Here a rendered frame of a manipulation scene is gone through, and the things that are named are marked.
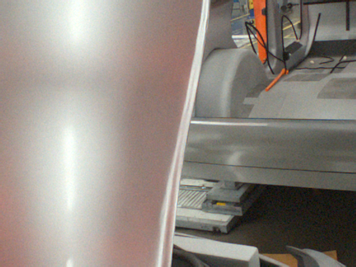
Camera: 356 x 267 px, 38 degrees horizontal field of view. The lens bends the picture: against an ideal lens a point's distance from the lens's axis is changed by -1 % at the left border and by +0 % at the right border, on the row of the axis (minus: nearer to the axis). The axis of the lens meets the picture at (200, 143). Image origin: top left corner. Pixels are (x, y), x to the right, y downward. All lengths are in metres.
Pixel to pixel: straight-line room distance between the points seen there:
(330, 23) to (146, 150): 5.89
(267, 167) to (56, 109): 2.55
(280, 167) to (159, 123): 2.53
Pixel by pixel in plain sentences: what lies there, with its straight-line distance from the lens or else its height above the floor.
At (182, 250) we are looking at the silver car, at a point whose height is 1.36.
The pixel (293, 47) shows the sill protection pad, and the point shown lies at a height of 0.96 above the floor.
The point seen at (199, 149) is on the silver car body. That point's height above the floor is 1.01.
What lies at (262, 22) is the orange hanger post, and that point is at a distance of 6.43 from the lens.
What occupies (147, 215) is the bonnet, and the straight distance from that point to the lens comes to 0.39.
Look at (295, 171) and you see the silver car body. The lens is 2.91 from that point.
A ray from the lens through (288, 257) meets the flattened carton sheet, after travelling 3.80.
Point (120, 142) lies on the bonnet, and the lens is 0.41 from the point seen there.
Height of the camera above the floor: 2.09
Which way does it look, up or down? 20 degrees down
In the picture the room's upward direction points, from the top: 9 degrees counter-clockwise
